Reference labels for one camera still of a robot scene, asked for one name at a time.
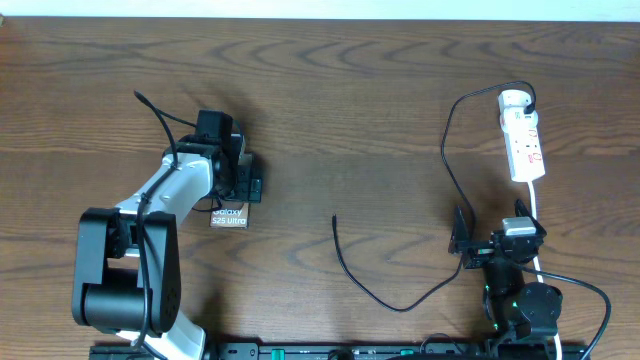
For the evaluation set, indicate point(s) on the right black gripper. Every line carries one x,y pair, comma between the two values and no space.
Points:
479,253

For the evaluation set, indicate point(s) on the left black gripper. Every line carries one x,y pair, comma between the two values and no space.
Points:
252,177

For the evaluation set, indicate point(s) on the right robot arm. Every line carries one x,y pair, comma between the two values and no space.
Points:
522,313

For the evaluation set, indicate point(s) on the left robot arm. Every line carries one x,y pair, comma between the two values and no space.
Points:
127,279

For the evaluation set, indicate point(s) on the white power strip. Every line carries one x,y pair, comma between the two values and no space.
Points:
519,126

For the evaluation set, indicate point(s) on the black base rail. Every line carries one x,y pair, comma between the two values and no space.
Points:
437,349

